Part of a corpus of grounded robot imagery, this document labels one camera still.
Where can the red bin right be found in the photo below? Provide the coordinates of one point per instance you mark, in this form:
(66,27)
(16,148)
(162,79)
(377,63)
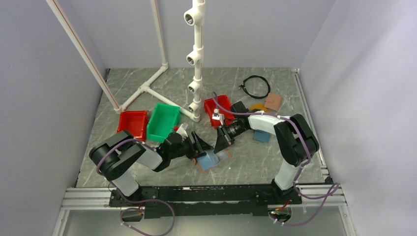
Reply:
(210,105)

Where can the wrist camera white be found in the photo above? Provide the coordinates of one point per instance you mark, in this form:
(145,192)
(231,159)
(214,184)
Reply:
(182,130)
(218,117)

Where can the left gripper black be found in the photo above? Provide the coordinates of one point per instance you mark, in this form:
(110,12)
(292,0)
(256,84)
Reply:
(194,150)

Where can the blue card holder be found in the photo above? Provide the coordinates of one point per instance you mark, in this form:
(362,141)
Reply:
(261,136)

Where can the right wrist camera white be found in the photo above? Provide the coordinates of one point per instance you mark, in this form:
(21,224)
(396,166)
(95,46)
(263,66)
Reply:
(218,117)

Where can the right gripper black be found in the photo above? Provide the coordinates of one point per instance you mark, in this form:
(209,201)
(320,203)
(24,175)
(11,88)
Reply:
(223,141)

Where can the red bin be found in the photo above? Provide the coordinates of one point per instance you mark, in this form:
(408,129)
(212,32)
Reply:
(135,122)
(210,105)

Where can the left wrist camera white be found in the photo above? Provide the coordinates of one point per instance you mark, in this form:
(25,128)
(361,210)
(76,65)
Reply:
(182,130)

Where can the white pvc pipe frame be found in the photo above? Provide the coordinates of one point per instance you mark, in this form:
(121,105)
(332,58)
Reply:
(143,88)

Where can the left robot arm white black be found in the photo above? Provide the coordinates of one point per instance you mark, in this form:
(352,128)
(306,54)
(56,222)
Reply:
(114,156)

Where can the white pvc fitting post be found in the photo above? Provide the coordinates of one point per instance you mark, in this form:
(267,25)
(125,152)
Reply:
(195,17)

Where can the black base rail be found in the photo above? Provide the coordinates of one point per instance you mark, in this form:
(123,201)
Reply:
(164,201)

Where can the brown card holder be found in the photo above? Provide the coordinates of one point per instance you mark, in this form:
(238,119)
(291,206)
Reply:
(198,167)

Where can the orange card holder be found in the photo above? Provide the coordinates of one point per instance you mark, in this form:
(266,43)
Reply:
(259,107)

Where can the pink card holder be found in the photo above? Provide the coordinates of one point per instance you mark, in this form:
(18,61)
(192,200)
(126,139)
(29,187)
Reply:
(273,102)

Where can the red bin left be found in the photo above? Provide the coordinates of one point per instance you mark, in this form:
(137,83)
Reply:
(135,122)

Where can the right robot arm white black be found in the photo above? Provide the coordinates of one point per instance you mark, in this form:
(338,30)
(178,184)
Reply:
(295,138)

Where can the green bin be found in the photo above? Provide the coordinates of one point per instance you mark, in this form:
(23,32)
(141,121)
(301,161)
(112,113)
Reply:
(162,121)

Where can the aluminium frame rail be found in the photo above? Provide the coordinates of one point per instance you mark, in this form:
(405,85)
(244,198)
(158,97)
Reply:
(98,199)

